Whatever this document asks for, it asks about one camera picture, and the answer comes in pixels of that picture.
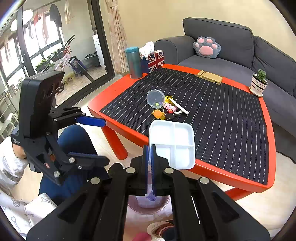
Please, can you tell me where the white divided plastic tray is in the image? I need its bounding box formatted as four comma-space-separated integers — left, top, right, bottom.
149, 120, 196, 170

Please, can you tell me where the small black object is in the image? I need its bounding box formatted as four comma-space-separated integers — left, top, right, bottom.
165, 113, 175, 121

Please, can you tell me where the orange turtle toy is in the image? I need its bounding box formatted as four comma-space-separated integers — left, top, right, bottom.
152, 109, 166, 121

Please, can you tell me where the clear round plastic container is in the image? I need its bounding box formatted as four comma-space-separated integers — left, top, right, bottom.
146, 89, 165, 109

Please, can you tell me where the purple trash bin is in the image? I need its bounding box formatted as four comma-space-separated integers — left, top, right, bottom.
128, 195, 170, 215

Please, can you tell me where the person left hand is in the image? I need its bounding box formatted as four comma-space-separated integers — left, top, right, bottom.
6, 144, 29, 171

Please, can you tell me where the pink bicycle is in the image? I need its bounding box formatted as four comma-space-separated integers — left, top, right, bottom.
52, 34, 76, 93

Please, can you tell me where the red table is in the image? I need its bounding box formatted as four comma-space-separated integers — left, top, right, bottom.
88, 64, 276, 200

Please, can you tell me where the teal thermos bottle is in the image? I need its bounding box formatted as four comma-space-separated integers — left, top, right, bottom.
125, 47, 142, 79

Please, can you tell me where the black striped table mat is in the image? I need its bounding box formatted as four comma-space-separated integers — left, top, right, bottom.
101, 68, 269, 185

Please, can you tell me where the union jack tissue box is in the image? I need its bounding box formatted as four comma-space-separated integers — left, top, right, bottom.
140, 50, 165, 74

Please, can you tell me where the beige curtain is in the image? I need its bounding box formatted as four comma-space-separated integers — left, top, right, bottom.
105, 0, 128, 73

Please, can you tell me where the wooden block stand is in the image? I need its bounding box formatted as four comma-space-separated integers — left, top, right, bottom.
196, 70, 223, 85

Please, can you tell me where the potted cactus striped pot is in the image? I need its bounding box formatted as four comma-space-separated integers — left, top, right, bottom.
249, 69, 268, 97

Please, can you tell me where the paw shaped cushion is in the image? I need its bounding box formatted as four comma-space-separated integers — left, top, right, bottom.
193, 36, 222, 59

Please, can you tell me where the dark grey sofa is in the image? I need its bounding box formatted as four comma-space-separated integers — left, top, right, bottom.
154, 18, 295, 161

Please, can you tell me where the pink pig toy keychain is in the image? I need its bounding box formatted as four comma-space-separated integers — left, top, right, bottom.
164, 102, 178, 114

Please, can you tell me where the yellow toy keychain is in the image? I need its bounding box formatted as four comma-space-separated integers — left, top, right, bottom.
165, 95, 173, 104

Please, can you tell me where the black sliding door frame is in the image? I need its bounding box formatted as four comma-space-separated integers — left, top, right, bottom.
0, 0, 115, 107

